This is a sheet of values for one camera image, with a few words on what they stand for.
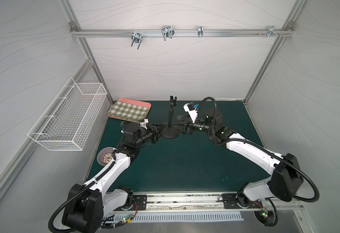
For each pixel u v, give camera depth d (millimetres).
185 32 792
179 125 650
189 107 628
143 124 748
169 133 735
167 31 765
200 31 783
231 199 748
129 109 1148
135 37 781
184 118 708
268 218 709
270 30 765
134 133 590
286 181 421
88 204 390
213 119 557
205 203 747
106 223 685
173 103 647
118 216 703
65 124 678
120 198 613
